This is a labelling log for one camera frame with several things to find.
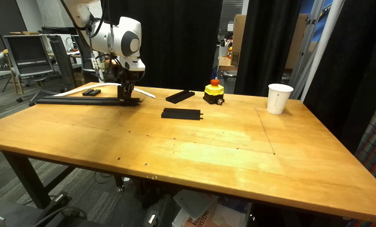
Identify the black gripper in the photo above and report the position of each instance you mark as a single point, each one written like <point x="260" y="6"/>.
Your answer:
<point x="127" y="79"/>

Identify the wide black grooved block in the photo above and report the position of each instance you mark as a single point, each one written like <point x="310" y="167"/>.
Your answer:
<point x="113" y="101"/>

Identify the black grooved track piece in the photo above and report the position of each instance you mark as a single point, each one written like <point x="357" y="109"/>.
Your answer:
<point x="85" y="100"/>
<point x="182" y="114"/>
<point x="181" y="96"/>
<point x="50" y="100"/>

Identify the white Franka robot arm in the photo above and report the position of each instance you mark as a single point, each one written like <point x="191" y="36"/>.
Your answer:
<point x="120" y="38"/>

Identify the short black grooved piece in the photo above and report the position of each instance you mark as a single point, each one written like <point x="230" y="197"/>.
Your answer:
<point x="91" y="93"/>

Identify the dark office chair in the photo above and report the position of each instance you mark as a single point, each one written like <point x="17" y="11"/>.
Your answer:
<point x="63" y="64"/>

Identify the wide black curtain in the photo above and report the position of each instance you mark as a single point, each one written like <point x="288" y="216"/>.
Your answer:
<point x="180" y="42"/>

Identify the grey mesh office chair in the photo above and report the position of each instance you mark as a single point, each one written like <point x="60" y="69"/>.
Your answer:
<point x="28" y="55"/>

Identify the brown cardboard box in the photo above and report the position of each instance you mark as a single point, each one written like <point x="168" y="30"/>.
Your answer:
<point x="239" y="33"/>

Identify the grey box under table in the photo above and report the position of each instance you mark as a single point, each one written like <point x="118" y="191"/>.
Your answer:
<point x="196" y="202"/>

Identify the black table leg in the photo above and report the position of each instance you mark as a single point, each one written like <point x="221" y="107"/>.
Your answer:
<point x="26" y="178"/>

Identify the narrow black curtain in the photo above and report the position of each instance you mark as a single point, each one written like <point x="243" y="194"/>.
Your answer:
<point x="264" y="42"/>

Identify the white paper cup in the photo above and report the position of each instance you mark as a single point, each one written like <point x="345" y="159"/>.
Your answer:
<point x="279" y="99"/>

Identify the white frame post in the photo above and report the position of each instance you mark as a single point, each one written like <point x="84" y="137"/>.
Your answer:
<point x="325" y="46"/>

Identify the black curtain beside colourful wall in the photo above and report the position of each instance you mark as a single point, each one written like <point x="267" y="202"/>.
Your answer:
<point x="356" y="64"/>

